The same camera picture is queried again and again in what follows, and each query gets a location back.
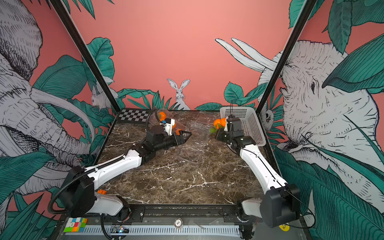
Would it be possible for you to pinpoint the clear clamshell container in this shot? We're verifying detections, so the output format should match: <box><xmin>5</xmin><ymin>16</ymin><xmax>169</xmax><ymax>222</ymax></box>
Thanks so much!
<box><xmin>172</xmin><ymin>120</ymin><xmax>192</xmax><ymax>139</ymax></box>
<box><xmin>197</xmin><ymin>111</ymin><xmax>221</xmax><ymax>139</ymax></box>
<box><xmin>150</xmin><ymin>110</ymin><xmax>172</xmax><ymax>125</ymax></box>

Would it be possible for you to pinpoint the white perforated plastic basket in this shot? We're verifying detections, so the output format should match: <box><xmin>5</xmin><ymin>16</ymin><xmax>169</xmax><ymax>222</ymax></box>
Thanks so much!
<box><xmin>220</xmin><ymin>106</ymin><xmax>267</xmax><ymax>147</ymax></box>

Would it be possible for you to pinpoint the orange with leaf centre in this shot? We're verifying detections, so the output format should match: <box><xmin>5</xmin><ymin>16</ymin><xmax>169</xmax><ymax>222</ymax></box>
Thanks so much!
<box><xmin>214</xmin><ymin>119</ymin><xmax>222</xmax><ymax>130</ymax></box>

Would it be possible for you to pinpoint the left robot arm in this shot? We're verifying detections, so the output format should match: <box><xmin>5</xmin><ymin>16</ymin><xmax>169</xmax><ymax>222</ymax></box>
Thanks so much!
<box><xmin>48</xmin><ymin>125</ymin><xmax>192</xmax><ymax>222</ymax></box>

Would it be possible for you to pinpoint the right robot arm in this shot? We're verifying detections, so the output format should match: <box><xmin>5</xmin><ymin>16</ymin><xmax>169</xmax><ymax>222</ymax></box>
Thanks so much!
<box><xmin>217</xmin><ymin>116</ymin><xmax>301</xmax><ymax>228</ymax></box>

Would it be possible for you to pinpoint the orange in left container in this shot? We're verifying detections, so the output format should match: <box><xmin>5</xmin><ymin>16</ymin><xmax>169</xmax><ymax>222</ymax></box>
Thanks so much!
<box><xmin>158</xmin><ymin>112</ymin><xmax>167</xmax><ymax>122</ymax></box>

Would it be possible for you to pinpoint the black white checkerboard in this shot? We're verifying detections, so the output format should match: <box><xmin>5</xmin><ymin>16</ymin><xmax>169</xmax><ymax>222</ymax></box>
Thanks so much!
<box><xmin>117</xmin><ymin>108</ymin><xmax>150</xmax><ymax>125</ymax></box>

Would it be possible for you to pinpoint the small orange block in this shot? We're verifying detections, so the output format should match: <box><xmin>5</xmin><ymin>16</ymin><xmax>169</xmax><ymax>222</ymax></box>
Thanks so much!
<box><xmin>97</xmin><ymin>190</ymin><xmax>107</xmax><ymax>195</ymax></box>

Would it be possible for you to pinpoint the yellow round sticker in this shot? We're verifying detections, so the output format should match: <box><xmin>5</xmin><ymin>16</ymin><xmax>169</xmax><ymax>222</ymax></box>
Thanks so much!
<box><xmin>279</xmin><ymin>224</ymin><xmax>290</xmax><ymax>232</ymax></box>

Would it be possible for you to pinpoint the colourful rubik cube front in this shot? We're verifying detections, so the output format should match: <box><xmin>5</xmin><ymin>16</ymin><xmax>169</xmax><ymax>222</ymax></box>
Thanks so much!
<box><xmin>64</xmin><ymin>218</ymin><xmax>88</xmax><ymax>233</ymax></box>

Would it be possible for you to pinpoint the black front rail frame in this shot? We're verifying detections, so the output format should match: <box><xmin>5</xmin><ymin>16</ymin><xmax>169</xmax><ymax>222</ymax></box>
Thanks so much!
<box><xmin>50</xmin><ymin>204</ymin><xmax>312</xmax><ymax>240</ymax></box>

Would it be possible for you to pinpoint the white slotted cable duct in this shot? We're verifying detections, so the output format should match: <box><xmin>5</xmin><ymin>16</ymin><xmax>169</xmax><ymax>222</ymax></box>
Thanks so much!
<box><xmin>64</xmin><ymin>224</ymin><xmax>241</xmax><ymax>237</ymax></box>

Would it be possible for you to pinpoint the right black frame post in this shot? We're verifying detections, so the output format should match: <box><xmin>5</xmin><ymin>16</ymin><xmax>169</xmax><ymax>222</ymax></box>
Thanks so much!
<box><xmin>256</xmin><ymin>0</ymin><xmax>317</xmax><ymax>115</ymax></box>

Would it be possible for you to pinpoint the black frame post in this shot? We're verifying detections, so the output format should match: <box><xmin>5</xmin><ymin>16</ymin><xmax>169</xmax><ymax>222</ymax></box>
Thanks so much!
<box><xmin>50</xmin><ymin>0</ymin><xmax>121</xmax><ymax>113</ymax></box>
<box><xmin>256</xmin><ymin>0</ymin><xmax>317</xmax><ymax>115</ymax></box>

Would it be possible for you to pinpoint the left black frame post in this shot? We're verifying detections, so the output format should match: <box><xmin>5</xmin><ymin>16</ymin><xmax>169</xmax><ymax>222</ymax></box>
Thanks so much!
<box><xmin>50</xmin><ymin>0</ymin><xmax>121</xmax><ymax>113</ymax></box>

